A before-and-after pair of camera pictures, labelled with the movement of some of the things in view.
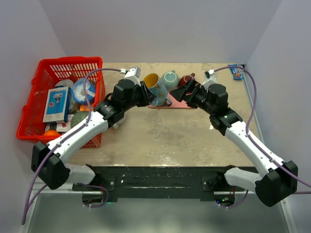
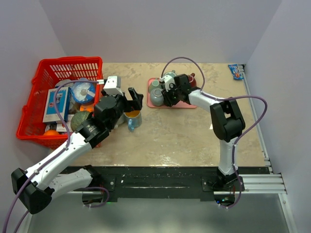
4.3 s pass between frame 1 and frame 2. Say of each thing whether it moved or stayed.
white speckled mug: stayed
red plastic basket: stayed
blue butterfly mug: moved
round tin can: stayed
